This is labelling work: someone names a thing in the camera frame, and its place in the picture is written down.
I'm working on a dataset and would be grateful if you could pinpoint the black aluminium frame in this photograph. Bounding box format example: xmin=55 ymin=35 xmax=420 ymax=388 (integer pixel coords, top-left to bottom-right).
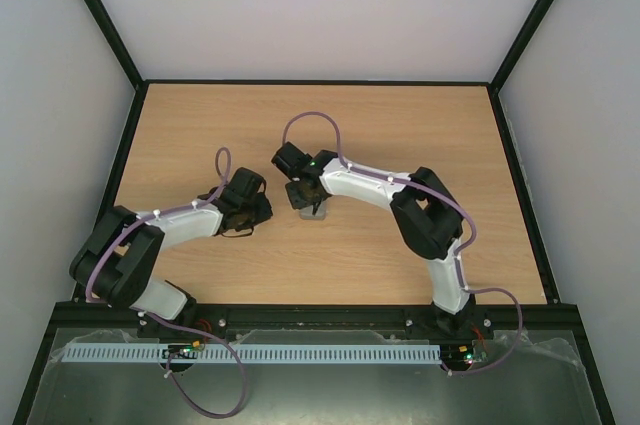
xmin=14 ymin=0 xmax=614 ymax=424

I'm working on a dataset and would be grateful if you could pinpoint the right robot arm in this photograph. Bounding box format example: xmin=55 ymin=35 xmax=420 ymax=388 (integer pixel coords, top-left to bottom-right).
xmin=271 ymin=142 xmax=475 ymax=338

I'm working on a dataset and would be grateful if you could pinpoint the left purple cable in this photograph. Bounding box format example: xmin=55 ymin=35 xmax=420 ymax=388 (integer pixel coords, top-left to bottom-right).
xmin=85 ymin=146 xmax=249 ymax=418

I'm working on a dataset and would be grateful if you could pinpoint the light blue slotted cable duct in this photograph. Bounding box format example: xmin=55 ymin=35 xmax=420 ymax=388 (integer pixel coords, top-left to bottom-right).
xmin=61 ymin=343 xmax=441 ymax=365

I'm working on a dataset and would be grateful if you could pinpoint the black front mounting rail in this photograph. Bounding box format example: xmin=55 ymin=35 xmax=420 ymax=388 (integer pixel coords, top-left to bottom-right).
xmin=49 ymin=300 xmax=584 ymax=341

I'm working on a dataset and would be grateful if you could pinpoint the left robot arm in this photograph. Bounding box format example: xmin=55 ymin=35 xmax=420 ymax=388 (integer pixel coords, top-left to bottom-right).
xmin=69 ymin=167 xmax=273 ymax=328

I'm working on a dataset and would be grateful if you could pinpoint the grey glasses case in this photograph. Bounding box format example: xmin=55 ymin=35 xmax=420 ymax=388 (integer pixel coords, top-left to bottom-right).
xmin=299 ymin=201 xmax=328 ymax=221

